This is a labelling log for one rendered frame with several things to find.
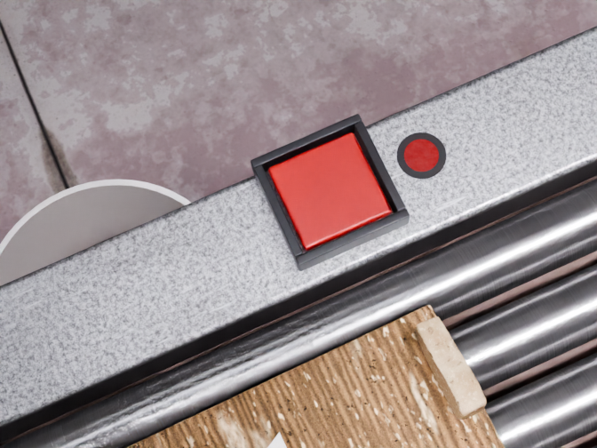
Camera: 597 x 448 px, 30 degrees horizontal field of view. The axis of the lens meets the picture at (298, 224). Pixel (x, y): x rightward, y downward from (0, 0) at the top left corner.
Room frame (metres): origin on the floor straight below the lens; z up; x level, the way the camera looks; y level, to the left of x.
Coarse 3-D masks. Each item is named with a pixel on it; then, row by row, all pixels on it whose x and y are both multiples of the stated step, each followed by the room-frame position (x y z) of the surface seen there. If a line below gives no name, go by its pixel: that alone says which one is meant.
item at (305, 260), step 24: (360, 120) 0.27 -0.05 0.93; (288, 144) 0.26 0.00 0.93; (312, 144) 0.26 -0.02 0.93; (360, 144) 0.26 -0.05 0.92; (264, 168) 0.25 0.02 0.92; (384, 168) 0.23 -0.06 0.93; (264, 192) 0.23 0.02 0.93; (384, 192) 0.22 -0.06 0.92; (408, 216) 0.20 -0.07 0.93; (288, 240) 0.20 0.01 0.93; (336, 240) 0.19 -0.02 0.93; (360, 240) 0.19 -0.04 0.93; (312, 264) 0.18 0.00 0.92
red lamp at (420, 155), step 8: (416, 144) 0.25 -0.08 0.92; (424, 144) 0.25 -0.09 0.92; (432, 144) 0.25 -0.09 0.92; (408, 152) 0.25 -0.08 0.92; (416, 152) 0.25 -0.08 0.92; (424, 152) 0.24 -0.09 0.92; (432, 152) 0.24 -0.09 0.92; (408, 160) 0.24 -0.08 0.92; (416, 160) 0.24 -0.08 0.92; (424, 160) 0.24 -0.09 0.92; (432, 160) 0.24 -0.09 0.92; (416, 168) 0.23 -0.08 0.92; (424, 168) 0.23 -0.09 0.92; (432, 168) 0.23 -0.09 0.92
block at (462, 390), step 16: (432, 320) 0.13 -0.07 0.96; (416, 336) 0.12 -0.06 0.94; (432, 336) 0.12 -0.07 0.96; (448, 336) 0.12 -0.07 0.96; (432, 352) 0.11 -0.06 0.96; (448, 352) 0.11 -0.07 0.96; (432, 368) 0.10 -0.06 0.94; (448, 368) 0.10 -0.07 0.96; (464, 368) 0.10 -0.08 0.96; (448, 384) 0.09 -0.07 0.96; (464, 384) 0.09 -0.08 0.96; (448, 400) 0.08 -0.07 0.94; (464, 400) 0.08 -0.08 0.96; (480, 400) 0.08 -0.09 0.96; (464, 416) 0.07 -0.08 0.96
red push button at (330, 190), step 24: (336, 144) 0.25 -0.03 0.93; (288, 168) 0.24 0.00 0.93; (312, 168) 0.24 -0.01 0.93; (336, 168) 0.24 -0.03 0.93; (360, 168) 0.24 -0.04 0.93; (288, 192) 0.23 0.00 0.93; (312, 192) 0.22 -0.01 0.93; (336, 192) 0.22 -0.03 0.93; (360, 192) 0.22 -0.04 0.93; (312, 216) 0.21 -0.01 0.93; (336, 216) 0.21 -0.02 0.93; (360, 216) 0.20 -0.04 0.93; (384, 216) 0.20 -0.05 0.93; (312, 240) 0.19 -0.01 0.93
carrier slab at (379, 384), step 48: (384, 336) 0.13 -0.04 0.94; (288, 384) 0.11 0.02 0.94; (336, 384) 0.10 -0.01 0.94; (384, 384) 0.10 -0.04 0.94; (432, 384) 0.09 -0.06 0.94; (192, 432) 0.09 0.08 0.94; (240, 432) 0.08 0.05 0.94; (288, 432) 0.08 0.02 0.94; (336, 432) 0.07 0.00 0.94; (384, 432) 0.07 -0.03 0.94; (432, 432) 0.07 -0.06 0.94; (480, 432) 0.06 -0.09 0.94
